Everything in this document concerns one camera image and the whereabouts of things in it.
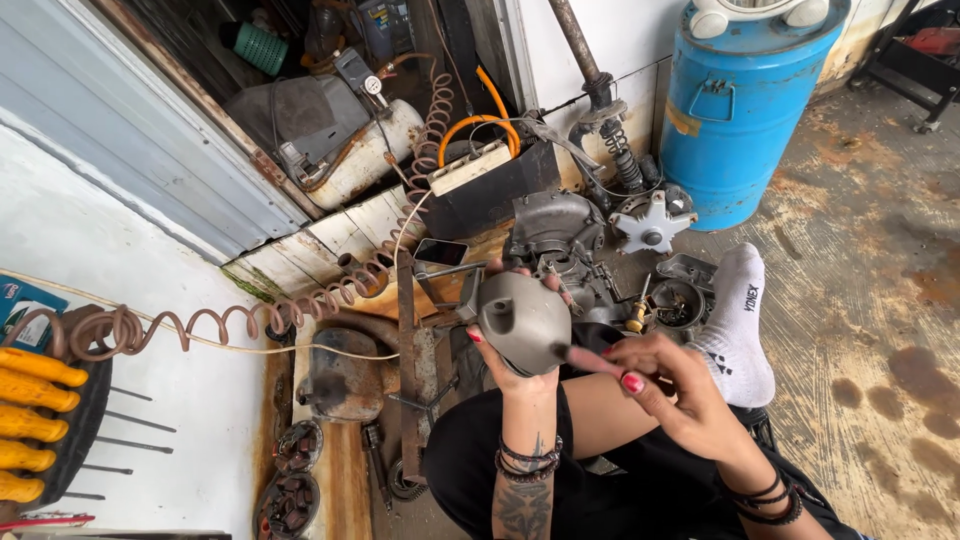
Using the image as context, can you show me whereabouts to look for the black cord bracelets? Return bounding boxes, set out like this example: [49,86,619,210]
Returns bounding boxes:
[721,466,805,527]

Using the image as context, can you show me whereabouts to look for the white plastic fan housing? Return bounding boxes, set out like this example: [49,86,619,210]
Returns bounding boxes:
[687,0,831,41]

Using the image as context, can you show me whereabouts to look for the yellow-handled short screwdriver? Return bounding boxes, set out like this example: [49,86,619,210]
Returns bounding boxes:
[624,272,655,336]

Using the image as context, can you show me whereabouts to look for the red-handled tool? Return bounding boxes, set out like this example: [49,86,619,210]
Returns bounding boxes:
[0,513,97,531]

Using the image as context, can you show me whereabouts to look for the orange hose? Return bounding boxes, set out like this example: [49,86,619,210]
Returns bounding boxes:
[438,65,523,168]

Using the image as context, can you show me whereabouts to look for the white star-shaped fan wheel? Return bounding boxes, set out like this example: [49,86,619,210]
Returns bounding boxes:
[608,189,699,257]

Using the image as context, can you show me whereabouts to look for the white power strip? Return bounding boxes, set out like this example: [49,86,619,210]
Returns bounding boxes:
[426,140,514,198]

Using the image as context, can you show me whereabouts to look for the green plastic basket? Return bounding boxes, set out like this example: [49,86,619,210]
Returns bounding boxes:
[219,20,291,77]

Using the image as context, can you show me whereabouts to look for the compressor pressure gauge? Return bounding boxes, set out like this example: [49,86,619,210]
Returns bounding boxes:
[333,48,390,108]

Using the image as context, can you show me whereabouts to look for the person's left hand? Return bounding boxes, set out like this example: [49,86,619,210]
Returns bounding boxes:
[466,257,576,399]

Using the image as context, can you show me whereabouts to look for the large round clutch assembly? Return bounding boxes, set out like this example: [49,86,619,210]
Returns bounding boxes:
[257,471,322,540]

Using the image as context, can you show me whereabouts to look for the black metal cart frame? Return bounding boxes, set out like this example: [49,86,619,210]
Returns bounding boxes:
[849,0,960,135]

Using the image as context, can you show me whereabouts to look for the black metal box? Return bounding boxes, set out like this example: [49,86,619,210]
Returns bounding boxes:
[408,137,563,242]

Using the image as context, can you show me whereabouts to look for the blue metal drum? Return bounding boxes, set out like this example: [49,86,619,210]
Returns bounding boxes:
[658,0,853,233]

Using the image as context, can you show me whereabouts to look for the long orange-handled screwdriver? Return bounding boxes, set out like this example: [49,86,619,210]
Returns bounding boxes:
[0,346,155,402]
[0,367,178,435]
[0,438,135,477]
[0,470,108,504]
[0,403,175,456]

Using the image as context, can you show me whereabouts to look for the grey metal engine cover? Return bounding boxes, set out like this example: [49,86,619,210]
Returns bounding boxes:
[456,268,576,378]

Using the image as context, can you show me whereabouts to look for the white air compressor tank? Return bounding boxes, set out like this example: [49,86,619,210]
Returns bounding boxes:
[223,73,426,212]

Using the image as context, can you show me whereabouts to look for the dark beaded bracelets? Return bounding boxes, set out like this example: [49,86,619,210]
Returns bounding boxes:
[494,433,564,485]

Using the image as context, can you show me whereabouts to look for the grey flat metal cover plate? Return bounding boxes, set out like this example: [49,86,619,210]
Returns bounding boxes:
[655,252,720,294]

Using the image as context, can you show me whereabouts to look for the black smartphone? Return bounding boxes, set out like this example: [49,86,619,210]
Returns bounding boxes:
[413,237,471,269]

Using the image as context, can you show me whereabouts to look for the rusty metal bar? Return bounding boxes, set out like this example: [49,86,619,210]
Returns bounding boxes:
[395,250,430,486]

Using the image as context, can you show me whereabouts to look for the blue cardboard carton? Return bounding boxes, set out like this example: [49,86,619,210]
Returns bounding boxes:
[0,274,69,354]

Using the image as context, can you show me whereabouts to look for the dark socket wrench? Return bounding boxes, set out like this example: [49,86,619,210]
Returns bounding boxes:
[360,422,396,516]

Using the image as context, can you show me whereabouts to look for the small round clutch assembly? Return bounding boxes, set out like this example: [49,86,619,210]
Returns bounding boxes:
[273,419,326,476]

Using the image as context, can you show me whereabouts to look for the brown coiled air hose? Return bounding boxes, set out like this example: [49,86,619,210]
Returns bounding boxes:
[0,71,456,363]

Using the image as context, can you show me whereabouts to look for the person's right hand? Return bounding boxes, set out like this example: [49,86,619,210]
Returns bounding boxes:
[553,332,750,464]

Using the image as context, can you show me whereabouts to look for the grey engine block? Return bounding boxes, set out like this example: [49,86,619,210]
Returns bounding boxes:
[502,189,640,325]

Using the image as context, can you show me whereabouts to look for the white sock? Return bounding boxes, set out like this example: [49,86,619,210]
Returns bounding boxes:
[684,241,777,410]

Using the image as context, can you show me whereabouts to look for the round metal bowl with parts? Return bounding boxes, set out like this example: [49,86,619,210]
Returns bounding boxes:
[649,278,707,332]

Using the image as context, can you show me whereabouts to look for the black rubber tyre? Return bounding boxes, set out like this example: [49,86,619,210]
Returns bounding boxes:
[0,303,114,520]

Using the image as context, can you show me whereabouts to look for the rusty fork with spring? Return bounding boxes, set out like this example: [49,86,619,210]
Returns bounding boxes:
[546,0,648,198]

